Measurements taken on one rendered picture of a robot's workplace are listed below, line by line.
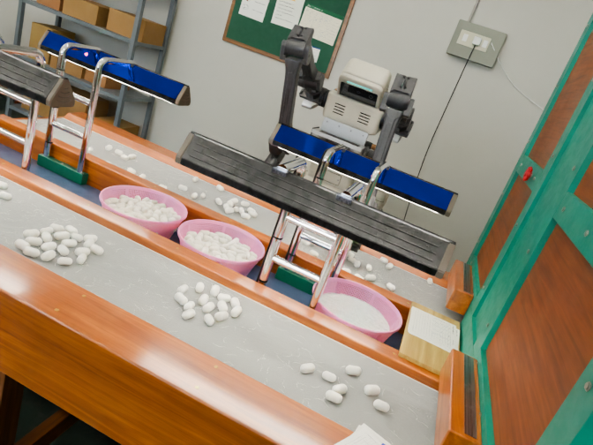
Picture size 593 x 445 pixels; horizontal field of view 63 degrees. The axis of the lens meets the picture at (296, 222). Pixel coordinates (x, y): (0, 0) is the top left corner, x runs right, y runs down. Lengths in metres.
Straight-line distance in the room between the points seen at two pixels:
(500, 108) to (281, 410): 3.01
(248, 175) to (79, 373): 0.51
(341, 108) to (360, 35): 1.51
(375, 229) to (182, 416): 0.50
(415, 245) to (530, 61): 2.79
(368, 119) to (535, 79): 1.66
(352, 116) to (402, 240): 1.36
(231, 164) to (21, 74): 0.58
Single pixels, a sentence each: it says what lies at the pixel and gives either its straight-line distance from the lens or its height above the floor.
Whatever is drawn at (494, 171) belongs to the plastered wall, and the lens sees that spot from 3.68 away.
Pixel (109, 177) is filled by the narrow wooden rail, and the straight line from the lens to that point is 1.82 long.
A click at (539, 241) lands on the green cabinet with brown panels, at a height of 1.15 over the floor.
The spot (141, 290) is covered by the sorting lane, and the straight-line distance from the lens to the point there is 1.18.
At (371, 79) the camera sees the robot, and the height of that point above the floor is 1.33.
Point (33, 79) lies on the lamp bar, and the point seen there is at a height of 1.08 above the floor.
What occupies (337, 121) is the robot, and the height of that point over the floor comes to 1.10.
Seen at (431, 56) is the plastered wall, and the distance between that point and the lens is 3.67.
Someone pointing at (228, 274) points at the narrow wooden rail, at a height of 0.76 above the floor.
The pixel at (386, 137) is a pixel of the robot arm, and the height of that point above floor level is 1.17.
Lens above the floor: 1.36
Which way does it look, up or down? 19 degrees down
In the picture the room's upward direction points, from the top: 20 degrees clockwise
